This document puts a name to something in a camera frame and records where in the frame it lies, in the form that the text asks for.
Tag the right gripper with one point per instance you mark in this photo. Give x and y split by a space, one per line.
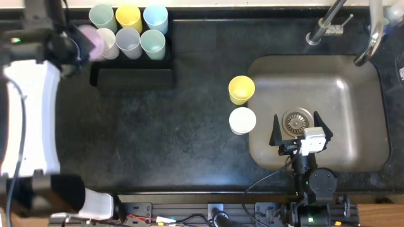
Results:
288 148

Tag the pink cup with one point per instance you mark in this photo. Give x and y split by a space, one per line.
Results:
93 42

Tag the blue soap bottle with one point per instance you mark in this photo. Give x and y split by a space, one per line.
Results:
394 14

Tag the grey cup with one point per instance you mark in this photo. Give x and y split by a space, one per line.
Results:
127 41

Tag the steel sink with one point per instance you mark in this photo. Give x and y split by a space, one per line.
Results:
347 110

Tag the yellow cup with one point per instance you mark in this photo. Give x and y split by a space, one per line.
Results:
241 89
127 15

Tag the green cup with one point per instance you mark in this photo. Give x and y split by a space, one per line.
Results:
101 15
153 42

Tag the steel tap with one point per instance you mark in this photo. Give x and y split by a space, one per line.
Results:
377 34

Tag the blue cup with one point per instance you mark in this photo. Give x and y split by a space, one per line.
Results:
155 17

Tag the mounting rail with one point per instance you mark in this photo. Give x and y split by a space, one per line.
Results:
189 214

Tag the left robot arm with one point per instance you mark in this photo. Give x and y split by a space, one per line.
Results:
38 119

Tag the white cup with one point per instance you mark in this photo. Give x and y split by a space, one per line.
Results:
242 120
111 44

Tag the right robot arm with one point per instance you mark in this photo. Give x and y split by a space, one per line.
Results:
322 183

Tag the black tray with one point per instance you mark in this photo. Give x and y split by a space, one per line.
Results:
135 79
168 47

